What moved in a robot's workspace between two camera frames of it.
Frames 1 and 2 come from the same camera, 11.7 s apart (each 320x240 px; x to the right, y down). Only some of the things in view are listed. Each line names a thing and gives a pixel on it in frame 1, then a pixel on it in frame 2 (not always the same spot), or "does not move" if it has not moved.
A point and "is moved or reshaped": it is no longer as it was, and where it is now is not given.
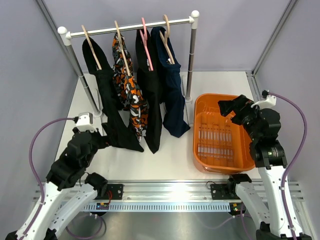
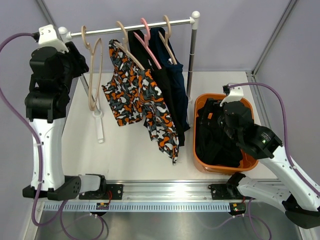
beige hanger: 121,47 -> 125,48
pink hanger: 144,37 is moved or reshaped
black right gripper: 240,105 -> 211,106
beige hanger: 93,51 is moved or reshaped
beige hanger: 166,36 does not move
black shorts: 110,107 -> 215,146
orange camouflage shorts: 129,90 is moved or reshaped
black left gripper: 104,141 -> 77,59
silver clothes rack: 66,35 does not move
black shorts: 152,83 -> 137,49
